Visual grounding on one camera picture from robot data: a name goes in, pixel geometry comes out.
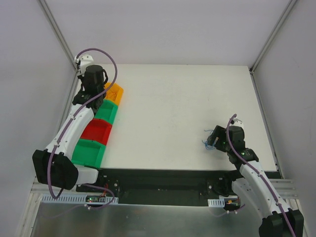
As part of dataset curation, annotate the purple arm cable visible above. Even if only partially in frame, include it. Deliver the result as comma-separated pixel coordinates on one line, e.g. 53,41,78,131
39,47,118,219
209,113,297,237

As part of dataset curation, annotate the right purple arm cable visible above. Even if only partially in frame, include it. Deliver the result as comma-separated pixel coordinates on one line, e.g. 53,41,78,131
209,113,297,237

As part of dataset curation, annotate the blue thin cable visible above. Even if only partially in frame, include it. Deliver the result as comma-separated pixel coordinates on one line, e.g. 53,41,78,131
201,128,218,151

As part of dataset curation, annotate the aluminium frame post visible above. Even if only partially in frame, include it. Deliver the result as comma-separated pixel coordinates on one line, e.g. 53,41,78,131
37,0,76,70
249,0,299,75

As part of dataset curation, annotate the white cable duct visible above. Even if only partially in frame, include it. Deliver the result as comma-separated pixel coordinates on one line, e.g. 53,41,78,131
41,194,119,205
207,198,225,208

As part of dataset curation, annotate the red plastic bin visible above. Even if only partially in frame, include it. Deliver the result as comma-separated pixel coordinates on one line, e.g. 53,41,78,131
80,118,112,146

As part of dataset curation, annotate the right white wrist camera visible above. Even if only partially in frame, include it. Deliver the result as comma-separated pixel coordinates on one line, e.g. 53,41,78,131
231,118,244,129

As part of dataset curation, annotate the green plastic bin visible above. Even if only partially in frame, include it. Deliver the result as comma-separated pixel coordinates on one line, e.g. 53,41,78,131
94,100,118,124
72,139,106,169

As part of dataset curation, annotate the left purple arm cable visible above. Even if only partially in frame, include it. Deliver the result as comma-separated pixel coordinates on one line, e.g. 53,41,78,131
39,47,118,219

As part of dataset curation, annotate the left white cable duct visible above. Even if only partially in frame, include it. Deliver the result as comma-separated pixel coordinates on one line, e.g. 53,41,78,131
41,194,119,205

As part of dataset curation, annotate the lower green plastic bin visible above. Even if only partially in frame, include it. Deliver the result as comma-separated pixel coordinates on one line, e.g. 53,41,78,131
72,139,106,169

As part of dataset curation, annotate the right white cable duct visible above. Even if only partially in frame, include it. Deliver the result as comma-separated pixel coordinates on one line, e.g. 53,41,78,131
207,198,225,208

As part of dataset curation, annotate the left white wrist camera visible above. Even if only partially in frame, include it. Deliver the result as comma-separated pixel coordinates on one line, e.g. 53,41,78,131
74,53,94,77

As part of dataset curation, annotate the left aluminium frame post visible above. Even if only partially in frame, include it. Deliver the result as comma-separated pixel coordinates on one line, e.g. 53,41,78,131
37,0,76,70

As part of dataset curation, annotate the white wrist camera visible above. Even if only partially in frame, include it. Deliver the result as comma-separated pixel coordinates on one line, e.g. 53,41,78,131
74,53,94,77
231,118,244,129

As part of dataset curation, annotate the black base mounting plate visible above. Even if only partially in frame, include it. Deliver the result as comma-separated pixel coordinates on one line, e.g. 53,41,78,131
76,168,241,206

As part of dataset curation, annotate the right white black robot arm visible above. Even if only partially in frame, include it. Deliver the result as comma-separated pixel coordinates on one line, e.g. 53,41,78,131
206,125,304,237

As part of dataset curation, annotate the right aluminium frame post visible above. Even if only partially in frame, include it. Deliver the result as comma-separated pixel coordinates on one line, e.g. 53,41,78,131
249,0,299,75

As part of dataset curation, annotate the upper green plastic bin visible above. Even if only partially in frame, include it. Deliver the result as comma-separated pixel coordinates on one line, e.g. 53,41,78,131
94,100,118,124

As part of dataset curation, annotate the orange plastic bin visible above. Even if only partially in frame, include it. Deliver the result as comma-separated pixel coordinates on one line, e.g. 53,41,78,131
105,83,124,106

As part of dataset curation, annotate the aluminium front rail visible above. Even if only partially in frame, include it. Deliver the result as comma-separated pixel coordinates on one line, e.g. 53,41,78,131
31,172,298,199

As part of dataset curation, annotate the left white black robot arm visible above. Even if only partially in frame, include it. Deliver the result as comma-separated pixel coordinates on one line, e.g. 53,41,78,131
32,65,108,192

